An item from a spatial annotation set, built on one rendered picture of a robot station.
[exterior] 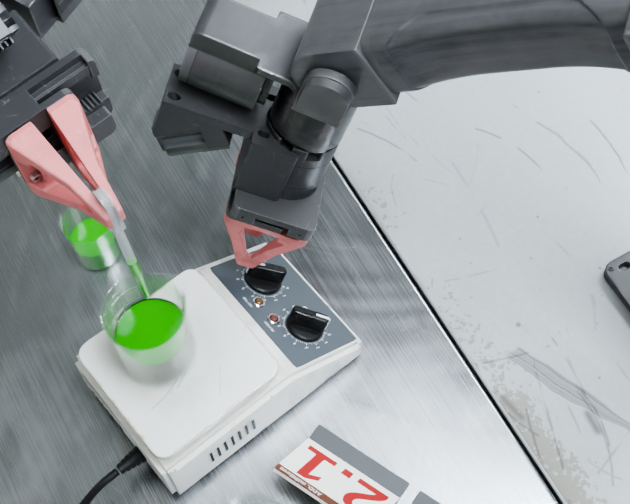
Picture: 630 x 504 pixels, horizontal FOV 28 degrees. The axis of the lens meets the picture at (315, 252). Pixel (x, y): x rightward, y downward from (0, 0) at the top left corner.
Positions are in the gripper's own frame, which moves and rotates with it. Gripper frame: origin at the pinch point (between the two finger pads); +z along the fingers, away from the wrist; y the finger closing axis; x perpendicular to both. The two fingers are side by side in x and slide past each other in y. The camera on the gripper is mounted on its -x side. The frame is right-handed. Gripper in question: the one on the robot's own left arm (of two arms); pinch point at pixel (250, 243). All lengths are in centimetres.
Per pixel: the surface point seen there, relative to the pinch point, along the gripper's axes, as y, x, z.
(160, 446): 17.5, -2.7, 5.5
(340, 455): 12.2, 12.1, 7.9
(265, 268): 0.8, 1.9, 1.5
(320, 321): 4.7, 7.2, 1.3
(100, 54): -24.8, -17.1, 8.2
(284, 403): 10.1, 6.4, 6.1
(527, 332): 0.0, 25.1, 0.2
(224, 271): 1.1, -1.2, 3.2
